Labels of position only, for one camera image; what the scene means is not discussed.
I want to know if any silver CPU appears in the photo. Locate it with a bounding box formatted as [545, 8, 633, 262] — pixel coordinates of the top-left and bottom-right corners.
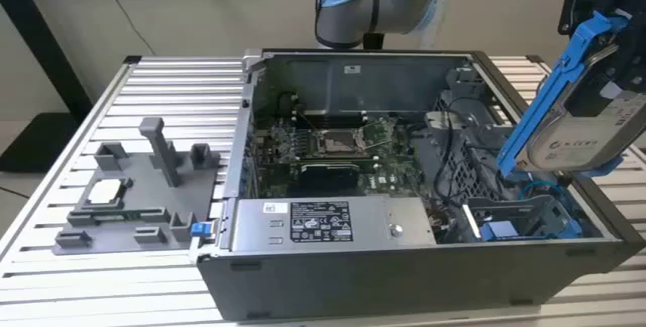
[86, 179, 127, 205]

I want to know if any grey plastic parts rack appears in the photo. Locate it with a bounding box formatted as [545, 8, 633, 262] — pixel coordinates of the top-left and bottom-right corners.
[53, 117, 223, 256]

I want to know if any grey metal drive cage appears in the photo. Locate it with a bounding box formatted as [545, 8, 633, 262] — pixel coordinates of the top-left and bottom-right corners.
[413, 92, 572, 207]

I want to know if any silver power supply unit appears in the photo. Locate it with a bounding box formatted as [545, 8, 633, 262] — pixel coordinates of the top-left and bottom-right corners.
[222, 196, 438, 251]

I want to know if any blue plastic bay tab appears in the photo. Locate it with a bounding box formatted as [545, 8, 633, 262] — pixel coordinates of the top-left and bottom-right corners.
[482, 220, 524, 241]

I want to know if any black metal post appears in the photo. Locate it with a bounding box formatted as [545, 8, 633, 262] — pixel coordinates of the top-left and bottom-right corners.
[0, 0, 95, 116]

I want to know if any black disk wire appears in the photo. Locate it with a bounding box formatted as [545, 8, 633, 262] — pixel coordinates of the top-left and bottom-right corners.
[433, 122, 470, 207]

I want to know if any black open PC case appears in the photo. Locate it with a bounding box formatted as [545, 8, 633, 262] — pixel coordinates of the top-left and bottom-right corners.
[189, 47, 646, 322]

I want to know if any hard disk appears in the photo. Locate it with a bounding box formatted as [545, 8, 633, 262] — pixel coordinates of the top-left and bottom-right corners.
[496, 11, 646, 181]

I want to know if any metal socket cover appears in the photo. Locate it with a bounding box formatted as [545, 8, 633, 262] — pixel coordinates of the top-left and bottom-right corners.
[361, 120, 398, 149]

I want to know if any black graphics card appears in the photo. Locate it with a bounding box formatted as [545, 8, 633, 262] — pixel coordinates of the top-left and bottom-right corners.
[301, 160, 364, 196]

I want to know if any blue disk wire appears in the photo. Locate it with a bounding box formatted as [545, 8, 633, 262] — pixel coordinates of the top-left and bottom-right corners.
[522, 177, 574, 214]

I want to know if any green RAM stick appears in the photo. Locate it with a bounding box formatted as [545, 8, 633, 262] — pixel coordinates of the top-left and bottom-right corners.
[94, 209, 169, 222]

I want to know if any thin black wall cable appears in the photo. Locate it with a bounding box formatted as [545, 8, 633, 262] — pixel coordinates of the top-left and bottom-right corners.
[98, 0, 153, 55]

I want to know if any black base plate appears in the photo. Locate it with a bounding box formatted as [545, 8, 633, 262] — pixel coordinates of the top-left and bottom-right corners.
[0, 112, 90, 173]

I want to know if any black RAM slot bank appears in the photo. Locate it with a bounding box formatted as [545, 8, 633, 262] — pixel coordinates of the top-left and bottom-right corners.
[291, 109, 369, 128]

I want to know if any green motherboard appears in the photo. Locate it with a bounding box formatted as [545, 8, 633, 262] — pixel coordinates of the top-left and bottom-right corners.
[242, 113, 441, 198]

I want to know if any CPU socket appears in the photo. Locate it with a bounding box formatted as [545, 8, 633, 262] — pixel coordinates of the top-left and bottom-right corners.
[316, 128, 362, 154]

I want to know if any thin round black cable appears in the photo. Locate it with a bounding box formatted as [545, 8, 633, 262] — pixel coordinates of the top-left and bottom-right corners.
[446, 95, 502, 123]

